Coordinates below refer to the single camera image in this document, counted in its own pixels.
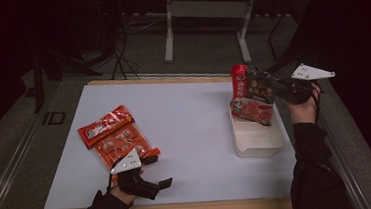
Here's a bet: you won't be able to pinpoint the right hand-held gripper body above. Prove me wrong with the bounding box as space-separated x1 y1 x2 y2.
264 60 338 107

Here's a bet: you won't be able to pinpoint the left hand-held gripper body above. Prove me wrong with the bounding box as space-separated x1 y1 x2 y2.
108 146 162 204

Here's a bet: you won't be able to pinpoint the clear orange snack pack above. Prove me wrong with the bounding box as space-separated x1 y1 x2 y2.
93 121 162 173

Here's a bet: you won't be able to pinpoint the red and black sauce packet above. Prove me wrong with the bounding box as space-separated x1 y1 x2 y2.
226 61 278 130

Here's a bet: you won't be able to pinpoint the long orange snack packet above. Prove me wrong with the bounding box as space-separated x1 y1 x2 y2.
76 104 137 150

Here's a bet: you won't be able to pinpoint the white plastic container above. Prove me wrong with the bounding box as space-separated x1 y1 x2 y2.
229 103 286 160

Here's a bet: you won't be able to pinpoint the person's left hand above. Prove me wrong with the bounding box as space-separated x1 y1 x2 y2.
109 167 147 206

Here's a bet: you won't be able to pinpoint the person's right hand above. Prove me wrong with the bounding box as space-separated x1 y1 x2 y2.
283 82 326 127

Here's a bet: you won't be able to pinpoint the black metal stand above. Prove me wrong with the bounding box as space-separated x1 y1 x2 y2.
251 7 325 115

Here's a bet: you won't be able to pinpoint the white table cover sheet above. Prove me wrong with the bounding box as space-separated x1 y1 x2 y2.
34 68 299 209

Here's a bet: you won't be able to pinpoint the dark floor plate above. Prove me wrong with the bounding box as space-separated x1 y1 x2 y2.
42 110 67 127

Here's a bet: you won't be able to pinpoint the black tripod stand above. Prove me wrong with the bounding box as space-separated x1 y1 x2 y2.
27 39 121 114

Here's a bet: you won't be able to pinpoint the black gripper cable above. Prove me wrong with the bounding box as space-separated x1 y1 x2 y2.
309 80 325 124
104 171 121 196

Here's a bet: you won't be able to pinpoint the metal floor rail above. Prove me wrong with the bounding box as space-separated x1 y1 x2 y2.
117 63 240 88
296 75 371 209
0 110 50 209

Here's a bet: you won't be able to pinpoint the white desk frame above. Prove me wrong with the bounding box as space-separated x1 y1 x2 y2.
159 0 264 70

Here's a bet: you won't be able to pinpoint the black floor cables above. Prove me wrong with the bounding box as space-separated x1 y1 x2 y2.
106 21 140 82

